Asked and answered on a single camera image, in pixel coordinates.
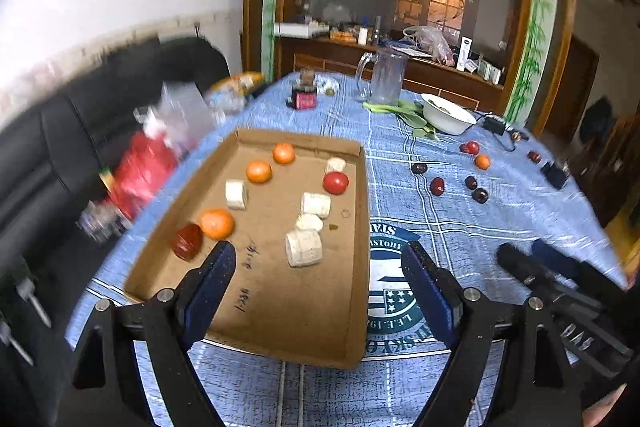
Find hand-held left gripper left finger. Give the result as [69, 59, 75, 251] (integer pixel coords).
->
[70, 239, 238, 427]

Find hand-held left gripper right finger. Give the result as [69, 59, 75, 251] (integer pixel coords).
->
[400, 241, 586, 427]

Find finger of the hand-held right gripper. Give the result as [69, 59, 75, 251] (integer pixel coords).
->
[531, 239, 587, 279]
[496, 241, 557, 289]

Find dark red ribbed fruit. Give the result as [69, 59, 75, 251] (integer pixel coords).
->
[171, 223, 205, 262]

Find large orange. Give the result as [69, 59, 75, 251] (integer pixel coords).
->
[199, 209, 236, 241]

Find brown cardboard tray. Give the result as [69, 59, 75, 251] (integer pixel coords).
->
[123, 128, 371, 370]

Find large beige cylindrical chunk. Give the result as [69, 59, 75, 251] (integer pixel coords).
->
[285, 229, 325, 268]

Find bright red tomato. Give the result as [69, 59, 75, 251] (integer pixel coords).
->
[322, 172, 350, 195]

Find person's right hand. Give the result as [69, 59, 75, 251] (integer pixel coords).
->
[582, 383, 629, 427]

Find black box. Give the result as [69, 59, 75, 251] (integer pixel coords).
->
[542, 160, 572, 190]

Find red snack bag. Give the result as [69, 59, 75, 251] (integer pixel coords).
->
[102, 129, 181, 223]

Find dark jacket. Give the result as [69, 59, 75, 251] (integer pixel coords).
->
[580, 96, 618, 148]

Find white bowl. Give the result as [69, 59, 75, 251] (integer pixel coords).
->
[420, 93, 478, 136]

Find crumpled clear plastic bag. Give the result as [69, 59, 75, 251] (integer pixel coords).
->
[134, 81, 221, 152]

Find green leafy vegetable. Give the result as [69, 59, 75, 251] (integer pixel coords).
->
[362, 101, 441, 142]

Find metal tipped tool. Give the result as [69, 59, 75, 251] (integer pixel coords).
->
[0, 314, 36, 368]
[14, 274, 53, 329]

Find white small boxes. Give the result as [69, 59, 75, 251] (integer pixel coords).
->
[470, 57, 503, 85]

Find yellow snack package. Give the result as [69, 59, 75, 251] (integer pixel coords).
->
[209, 71, 266, 100]

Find black sofa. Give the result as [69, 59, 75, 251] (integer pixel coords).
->
[0, 36, 232, 308]

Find bottle with pink label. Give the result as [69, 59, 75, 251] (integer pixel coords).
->
[287, 69, 318, 110]

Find clear glass pitcher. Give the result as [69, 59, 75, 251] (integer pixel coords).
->
[355, 48, 410, 106]

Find clear plastic bag with contents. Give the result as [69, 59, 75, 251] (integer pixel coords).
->
[403, 25, 456, 65]

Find wooden cabinet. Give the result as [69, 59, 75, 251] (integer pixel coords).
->
[242, 0, 581, 138]

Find long white box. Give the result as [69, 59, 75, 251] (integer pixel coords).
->
[274, 22, 331, 40]

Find black charger with cable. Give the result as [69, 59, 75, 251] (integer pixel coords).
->
[470, 109, 531, 154]

